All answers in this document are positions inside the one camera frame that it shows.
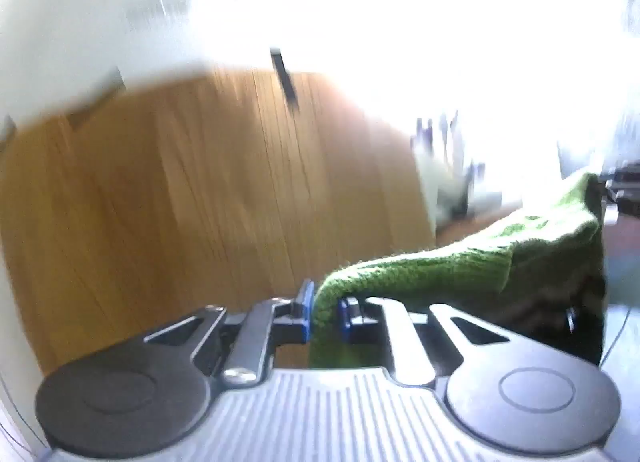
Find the green knitted sweater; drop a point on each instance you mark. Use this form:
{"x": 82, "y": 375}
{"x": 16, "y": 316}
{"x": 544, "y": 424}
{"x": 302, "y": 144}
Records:
{"x": 425, "y": 267}

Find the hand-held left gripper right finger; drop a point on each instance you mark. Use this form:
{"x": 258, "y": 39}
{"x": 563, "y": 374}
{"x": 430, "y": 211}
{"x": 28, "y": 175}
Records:
{"x": 346, "y": 319}

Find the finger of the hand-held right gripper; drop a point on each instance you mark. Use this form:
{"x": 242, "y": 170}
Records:
{"x": 625, "y": 192}

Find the dark narrow bar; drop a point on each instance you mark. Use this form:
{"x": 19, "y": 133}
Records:
{"x": 285, "y": 77}

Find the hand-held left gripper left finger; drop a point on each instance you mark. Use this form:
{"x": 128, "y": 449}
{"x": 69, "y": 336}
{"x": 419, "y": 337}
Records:
{"x": 305, "y": 309}

